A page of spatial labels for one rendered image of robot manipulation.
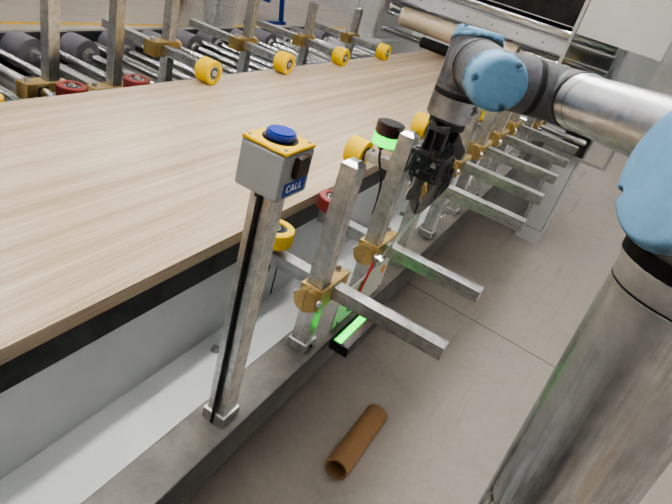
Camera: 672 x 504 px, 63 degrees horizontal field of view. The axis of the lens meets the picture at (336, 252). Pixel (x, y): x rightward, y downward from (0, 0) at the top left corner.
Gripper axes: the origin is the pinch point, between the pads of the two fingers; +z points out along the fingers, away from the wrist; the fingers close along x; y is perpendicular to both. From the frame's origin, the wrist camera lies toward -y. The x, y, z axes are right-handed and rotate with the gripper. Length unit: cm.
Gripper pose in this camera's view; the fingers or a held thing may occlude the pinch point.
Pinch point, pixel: (418, 207)
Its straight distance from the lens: 118.6
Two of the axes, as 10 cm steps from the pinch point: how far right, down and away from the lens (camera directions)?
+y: -4.9, 3.4, -8.1
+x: 8.4, 4.5, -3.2
